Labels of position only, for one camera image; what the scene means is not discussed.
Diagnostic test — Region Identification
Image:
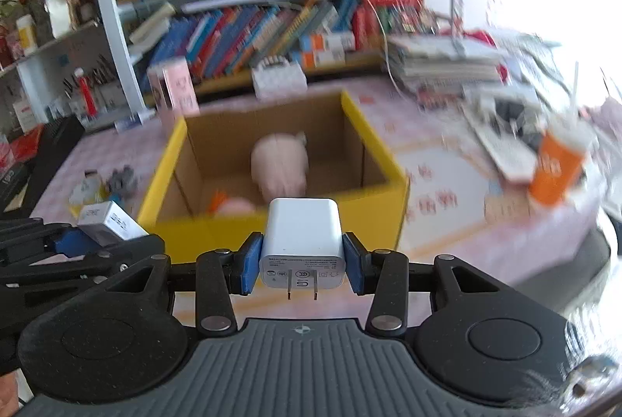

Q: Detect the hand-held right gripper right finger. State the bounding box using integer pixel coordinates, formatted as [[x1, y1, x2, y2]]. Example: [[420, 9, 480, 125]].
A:
[[342, 232, 528, 335]]

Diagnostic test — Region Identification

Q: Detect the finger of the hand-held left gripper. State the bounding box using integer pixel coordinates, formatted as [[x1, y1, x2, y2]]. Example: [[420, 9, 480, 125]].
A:
[[0, 233, 167, 298], [0, 219, 100, 256]]

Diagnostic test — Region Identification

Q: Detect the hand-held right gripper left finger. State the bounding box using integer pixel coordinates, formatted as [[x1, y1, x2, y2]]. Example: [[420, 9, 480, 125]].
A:
[[94, 231, 264, 335]]

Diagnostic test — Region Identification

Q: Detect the small pale green device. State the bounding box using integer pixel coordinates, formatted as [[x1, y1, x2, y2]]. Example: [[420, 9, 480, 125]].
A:
[[78, 201, 149, 247]]

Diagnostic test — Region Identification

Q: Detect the yellow tape roll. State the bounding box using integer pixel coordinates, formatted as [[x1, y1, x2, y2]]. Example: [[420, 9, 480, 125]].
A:
[[68, 171, 110, 209]]

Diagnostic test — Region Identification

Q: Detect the yellow cardboard box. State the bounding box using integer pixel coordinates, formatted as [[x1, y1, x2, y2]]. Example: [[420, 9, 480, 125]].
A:
[[137, 90, 411, 265]]

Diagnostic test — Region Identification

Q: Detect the white charger plug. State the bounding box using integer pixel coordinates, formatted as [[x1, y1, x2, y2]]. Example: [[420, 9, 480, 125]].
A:
[[259, 198, 347, 301]]

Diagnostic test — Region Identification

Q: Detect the pink chick plush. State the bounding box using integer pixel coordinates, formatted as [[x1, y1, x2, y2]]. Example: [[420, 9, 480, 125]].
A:
[[209, 189, 266, 216]]

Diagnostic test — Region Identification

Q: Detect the small grey toy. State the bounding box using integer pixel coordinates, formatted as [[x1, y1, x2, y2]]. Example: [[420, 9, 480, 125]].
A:
[[106, 166, 138, 199]]

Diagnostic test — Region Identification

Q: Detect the pink pig plush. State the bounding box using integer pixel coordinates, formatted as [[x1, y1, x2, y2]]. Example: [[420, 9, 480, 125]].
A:
[[250, 131, 310, 200]]

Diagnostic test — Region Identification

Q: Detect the flat black box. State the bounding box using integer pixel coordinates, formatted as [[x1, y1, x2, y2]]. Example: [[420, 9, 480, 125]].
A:
[[0, 154, 40, 209]]

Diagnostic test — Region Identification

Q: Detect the tall black case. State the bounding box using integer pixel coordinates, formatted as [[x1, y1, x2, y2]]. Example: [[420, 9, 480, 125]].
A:
[[29, 116, 86, 214]]

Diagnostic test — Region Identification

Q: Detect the pink checked tablecloth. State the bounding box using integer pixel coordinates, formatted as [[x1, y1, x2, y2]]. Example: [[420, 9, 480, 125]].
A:
[[29, 77, 608, 315]]

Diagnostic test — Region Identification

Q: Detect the small spray bottle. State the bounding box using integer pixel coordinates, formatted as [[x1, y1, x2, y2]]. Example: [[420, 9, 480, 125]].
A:
[[114, 110, 159, 128]]

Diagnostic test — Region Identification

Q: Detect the small pen holder with pens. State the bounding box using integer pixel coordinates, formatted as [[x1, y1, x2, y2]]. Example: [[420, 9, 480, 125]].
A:
[[49, 67, 83, 119]]

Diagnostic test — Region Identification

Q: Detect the red tassel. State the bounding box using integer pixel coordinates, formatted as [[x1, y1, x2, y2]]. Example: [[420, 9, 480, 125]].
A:
[[80, 74, 95, 116]]

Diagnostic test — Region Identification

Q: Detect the large pen holder with pens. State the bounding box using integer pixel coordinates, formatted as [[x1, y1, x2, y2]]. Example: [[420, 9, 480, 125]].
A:
[[92, 54, 128, 109]]

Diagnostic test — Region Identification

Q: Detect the pink cylindrical humidifier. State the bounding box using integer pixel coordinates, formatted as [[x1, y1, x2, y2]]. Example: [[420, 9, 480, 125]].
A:
[[147, 60, 201, 131]]

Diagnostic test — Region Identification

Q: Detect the printed instruction sheet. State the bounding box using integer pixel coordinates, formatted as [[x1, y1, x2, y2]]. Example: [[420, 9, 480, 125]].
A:
[[471, 120, 540, 182]]

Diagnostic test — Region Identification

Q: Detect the white quilted handbag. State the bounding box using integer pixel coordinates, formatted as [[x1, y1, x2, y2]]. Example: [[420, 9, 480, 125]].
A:
[[252, 56, 308, 99]]

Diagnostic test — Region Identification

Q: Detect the white side shelf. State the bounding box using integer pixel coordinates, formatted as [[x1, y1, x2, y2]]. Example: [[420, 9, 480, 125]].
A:
[[0, 21, 132, 140]]

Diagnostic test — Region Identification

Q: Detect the small orange and white carton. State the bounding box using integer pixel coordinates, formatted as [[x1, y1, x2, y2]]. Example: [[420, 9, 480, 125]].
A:
[[301, 49, 347, 68]]

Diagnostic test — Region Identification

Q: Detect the white jar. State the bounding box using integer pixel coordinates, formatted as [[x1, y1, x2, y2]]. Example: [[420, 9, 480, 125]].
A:
[[16, 14, 37, 55]]

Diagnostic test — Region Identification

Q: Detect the black chair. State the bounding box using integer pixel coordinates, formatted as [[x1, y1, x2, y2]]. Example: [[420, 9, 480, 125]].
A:
[[505, 210, 613, 321]]

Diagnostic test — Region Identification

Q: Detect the orange paper cup with straw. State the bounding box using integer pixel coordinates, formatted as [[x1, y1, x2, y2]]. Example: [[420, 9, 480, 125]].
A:
[[529, 62, 591, 208]]

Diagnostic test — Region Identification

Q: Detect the stack of papers and magazines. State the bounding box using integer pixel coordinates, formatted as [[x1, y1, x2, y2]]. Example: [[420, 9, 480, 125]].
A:
[[386, 35, 511, 92]]

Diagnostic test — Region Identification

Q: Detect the white paperback book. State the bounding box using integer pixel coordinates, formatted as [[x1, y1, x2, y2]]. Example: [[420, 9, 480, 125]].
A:
[[129, 1, 178, 53]]

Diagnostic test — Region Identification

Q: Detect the large orange and white carton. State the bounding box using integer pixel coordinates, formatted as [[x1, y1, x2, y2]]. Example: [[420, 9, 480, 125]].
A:
[[299, 32, 356, 53]]

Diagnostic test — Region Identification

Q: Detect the long row of colourful books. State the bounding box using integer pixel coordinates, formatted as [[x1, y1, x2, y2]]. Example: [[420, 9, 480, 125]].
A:
[[146, 0, 360, 77]]

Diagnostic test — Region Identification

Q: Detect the white paper bag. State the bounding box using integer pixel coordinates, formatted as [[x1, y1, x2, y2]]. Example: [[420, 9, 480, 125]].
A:
[[43, 0, 79, 39]]

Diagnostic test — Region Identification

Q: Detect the white bookshelf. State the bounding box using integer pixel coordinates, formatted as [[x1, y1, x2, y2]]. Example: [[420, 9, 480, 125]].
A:
[[85, 0, 455, 107]]

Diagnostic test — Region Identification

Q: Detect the red boxed book set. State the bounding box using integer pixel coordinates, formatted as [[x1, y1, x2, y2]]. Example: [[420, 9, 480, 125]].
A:
[[352, 0, 438, 36]]

